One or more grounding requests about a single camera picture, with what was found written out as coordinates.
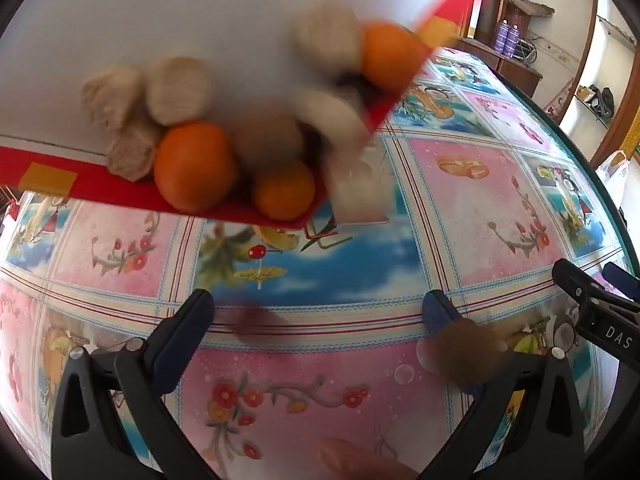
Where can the dark bag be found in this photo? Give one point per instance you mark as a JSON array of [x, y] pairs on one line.
[[597, 100]]

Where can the orange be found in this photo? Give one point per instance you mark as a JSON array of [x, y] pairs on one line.
[[283, 191], [392, 55], [195, 166]]

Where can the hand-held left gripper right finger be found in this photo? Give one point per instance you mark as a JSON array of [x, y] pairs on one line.
[[437, 310]]

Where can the beige sugarcane chunk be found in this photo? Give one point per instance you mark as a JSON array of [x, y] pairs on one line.
[[112, 97], [132, 152], [177, 91], [327, 35], [360, 195], [330, 112]]

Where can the white plastic bag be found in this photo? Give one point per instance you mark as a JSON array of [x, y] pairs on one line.
[[612, 172]]

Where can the purple bottle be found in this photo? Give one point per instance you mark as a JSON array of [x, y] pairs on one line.
[[504, 35], [515, 37]]

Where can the dark wicker basket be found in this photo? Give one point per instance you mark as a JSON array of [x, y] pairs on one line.
[[519, 14]]

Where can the red cardboard box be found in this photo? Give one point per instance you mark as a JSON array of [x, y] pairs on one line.
[[150, 20]]

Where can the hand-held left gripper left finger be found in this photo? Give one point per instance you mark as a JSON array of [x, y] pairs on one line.
[[182, 345]]

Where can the person's left hand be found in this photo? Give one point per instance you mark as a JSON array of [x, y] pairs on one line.
[[360, 460]]

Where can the wooden side cabinet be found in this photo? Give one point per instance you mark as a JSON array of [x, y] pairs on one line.
[[515, 72]]

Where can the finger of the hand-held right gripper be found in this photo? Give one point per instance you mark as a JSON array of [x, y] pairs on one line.
[[570, 277], [625, 282]]

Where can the printed tablecloth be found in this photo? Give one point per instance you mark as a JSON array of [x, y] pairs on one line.
[[325, 270]]

